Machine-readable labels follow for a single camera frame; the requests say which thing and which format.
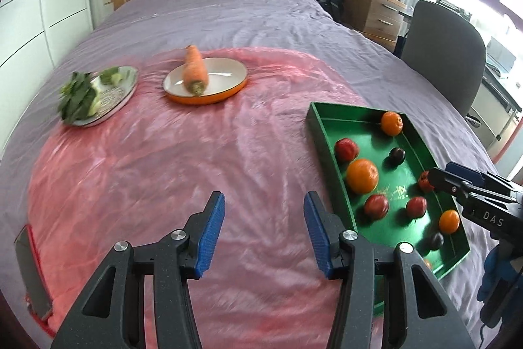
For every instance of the smartphone with red case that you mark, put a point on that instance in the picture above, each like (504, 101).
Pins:
(30, 271)

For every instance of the orange rimmed white plate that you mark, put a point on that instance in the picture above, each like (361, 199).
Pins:
(224, 73)

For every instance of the person's right hand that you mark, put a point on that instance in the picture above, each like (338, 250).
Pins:
(494, 275)

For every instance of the pink plastic sheet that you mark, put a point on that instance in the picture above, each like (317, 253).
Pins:
(163, 169)

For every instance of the wooden drawer cabinet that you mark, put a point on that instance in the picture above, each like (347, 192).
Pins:
(376, 9)

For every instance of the orange mandarin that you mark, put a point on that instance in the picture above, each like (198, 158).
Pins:
(449, 221)
(427, 263)
(392, 123)
(362, 175)

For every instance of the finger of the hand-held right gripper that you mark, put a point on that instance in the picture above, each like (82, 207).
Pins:
(463, 172)
(443, 179)

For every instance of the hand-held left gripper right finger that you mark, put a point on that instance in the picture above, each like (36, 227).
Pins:
(316, 234)

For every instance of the white wardrobe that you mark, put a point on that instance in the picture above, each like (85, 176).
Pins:
(41, 5)

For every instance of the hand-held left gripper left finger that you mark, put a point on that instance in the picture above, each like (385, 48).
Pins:
(210, 234)

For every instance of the red plum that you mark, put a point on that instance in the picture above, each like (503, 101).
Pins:
(423, 183)
(347, 150)
(416, 206)
(376, 206)

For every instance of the dark purple plum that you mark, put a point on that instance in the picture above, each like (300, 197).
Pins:
(396, 156)
(436, 240)

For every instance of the carrot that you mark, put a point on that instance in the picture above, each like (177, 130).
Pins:
(193, 67)

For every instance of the white desk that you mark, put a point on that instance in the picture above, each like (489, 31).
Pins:
(494, 107)

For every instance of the patterned grey plate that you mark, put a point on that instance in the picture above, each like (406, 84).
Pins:
(118, 91)

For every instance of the green leafy vegetable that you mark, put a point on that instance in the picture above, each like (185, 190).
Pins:
(77, 99)

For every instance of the grey office chair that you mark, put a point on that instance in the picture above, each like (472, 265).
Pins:
(441, 42)

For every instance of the green rectangular tray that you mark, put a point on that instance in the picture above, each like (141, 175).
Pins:
(359, 124)

